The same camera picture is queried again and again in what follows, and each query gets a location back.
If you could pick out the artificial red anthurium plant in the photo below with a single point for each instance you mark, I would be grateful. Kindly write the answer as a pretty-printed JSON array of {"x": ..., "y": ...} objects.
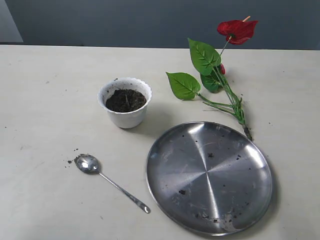
[{"x": 208, "y": 63}]

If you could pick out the metal spoon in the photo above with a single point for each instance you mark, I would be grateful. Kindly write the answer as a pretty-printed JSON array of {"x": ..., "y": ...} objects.
[{"x": 90, "y": 165}]

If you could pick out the white plastic flower pot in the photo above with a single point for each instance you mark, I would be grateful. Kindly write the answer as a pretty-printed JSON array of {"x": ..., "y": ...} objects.
[{"x": 129, "y": 119}]

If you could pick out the dark soil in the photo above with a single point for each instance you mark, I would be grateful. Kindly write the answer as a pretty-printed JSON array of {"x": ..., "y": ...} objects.
[{"x": 125, "y": 100}]

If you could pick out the round stainless steel tray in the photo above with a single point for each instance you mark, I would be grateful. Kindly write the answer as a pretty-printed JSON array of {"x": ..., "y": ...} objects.
[{"x": 209, "y": 178}]

